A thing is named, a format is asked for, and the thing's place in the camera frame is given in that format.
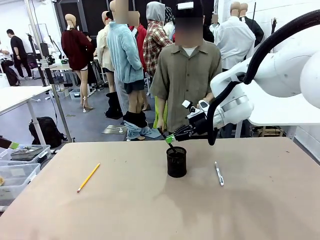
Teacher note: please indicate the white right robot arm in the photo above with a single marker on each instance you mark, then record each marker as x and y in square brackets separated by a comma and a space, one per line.
[275, 75]

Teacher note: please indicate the plaid hooded shirt mannequin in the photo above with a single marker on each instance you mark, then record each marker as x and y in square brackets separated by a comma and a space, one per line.
[155, 45]

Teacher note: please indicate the white shirt mannequin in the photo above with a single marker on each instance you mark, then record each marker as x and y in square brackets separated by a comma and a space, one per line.
[233, 40]

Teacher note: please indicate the person's left forearm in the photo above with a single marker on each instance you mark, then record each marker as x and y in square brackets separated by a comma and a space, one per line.
[209, 97]

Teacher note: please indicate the white pen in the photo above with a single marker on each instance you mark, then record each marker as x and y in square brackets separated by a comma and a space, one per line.
[219, 173]

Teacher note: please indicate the large clear plastic bin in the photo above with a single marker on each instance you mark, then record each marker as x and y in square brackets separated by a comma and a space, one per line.
[17, 177]

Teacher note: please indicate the person in olive shirt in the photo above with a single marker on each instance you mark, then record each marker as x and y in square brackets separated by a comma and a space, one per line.
[185, 80]

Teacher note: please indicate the white floor storage bin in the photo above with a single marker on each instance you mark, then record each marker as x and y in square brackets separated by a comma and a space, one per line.
[74, 94]

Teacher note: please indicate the black tripod stand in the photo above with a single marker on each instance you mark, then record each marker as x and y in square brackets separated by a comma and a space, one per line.
[275, 25]

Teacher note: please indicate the right gripper black green finger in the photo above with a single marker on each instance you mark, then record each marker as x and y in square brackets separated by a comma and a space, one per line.
[180, 137]
[185, 128]

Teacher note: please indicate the background person in black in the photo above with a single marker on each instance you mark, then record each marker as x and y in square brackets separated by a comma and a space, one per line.
[18, 50]

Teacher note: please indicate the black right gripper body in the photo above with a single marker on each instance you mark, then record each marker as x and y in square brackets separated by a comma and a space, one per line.
[198, 125]

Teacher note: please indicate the black cap white label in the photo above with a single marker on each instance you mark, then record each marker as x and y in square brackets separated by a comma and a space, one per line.
[188, 7]

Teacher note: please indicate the black pen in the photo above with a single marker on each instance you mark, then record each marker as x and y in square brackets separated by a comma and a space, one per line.
[162, 133]

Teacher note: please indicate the black boots mannequin legs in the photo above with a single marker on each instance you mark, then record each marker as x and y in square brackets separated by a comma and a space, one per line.
[113, 105]

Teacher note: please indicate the light blue fleece mannequin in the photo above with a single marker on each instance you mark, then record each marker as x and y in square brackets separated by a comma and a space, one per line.
[123, 55]

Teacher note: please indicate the clear plastic bin with tray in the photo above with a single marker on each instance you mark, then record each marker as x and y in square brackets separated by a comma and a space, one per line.
[43, 152]

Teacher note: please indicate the white rounded table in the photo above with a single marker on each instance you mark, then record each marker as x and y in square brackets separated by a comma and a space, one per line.
[277, 117]

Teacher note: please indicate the neon yellow garment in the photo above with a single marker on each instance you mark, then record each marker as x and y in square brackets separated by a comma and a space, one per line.
[157, 117]

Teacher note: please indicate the metal mannequin base plate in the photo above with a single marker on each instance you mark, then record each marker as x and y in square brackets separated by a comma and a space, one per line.
[113, 130]

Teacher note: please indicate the grey metal tray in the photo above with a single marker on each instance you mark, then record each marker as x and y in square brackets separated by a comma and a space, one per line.
[26, 152]

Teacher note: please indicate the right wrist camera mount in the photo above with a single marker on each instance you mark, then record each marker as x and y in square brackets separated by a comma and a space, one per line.
[195, 110]

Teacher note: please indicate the wooden pallet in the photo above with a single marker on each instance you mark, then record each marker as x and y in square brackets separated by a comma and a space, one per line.
[267, 132]

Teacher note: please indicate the black jacket mannequin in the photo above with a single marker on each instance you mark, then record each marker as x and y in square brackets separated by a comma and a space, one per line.
[207, 32]

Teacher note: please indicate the white table with white legs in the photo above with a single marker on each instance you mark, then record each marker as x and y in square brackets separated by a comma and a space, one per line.
[17, 96]

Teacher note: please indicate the cream jacket mannequin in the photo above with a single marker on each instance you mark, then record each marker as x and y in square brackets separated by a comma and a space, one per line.
[103, 47]

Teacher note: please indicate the black suit mannequin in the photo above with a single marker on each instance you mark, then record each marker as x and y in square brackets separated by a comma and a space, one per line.
[257, 32]

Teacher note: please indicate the maroon sweater mannequin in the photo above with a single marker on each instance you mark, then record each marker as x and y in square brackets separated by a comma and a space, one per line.
[76, 50]

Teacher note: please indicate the person's right hand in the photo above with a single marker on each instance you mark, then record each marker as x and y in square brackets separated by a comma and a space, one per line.
[161, 127]

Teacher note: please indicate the red jacket mannequin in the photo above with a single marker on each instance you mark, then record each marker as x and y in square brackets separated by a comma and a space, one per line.
[140, 37]

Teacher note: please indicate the black mesh pen holder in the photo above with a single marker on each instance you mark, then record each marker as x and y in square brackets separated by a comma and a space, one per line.
[176, 165]

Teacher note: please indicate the yellow pencil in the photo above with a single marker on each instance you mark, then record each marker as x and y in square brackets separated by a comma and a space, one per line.
[88, 177]

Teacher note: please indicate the black backpack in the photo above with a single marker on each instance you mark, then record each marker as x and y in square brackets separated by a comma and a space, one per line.
[46, 132]

